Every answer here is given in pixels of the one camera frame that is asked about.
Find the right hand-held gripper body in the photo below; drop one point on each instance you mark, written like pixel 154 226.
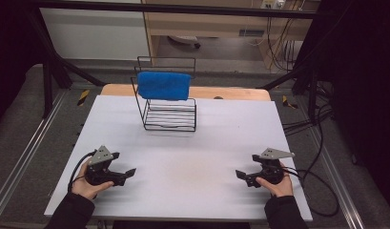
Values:
pixel 272 167

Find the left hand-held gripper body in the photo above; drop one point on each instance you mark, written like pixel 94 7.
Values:
pixel 98 170

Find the blue towel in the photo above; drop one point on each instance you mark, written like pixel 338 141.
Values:
pixel 163 86

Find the person's left hand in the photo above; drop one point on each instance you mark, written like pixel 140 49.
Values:
pixel 87 187

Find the person's right hand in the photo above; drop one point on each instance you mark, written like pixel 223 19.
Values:
pixel 280 187

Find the yellow black hazard tape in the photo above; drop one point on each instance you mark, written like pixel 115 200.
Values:
pixel 289 102
pixel 83 97

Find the wooden table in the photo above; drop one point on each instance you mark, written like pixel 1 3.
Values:
pixel 215 93

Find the white cabinet panel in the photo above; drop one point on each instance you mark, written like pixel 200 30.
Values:
pixel 94 35

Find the office chair base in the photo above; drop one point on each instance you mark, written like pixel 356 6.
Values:
pixel 186 40

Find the light wooden desk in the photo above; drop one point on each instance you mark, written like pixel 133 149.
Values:
pixel 215 27

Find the white power strip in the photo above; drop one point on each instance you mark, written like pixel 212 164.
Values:
pixel 272 4

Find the aluminium floor rail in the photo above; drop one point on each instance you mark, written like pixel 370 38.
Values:
pixel 338 181
pixel 24 156

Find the black metal frame bar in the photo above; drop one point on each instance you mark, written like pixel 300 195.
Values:
pixel 183 8

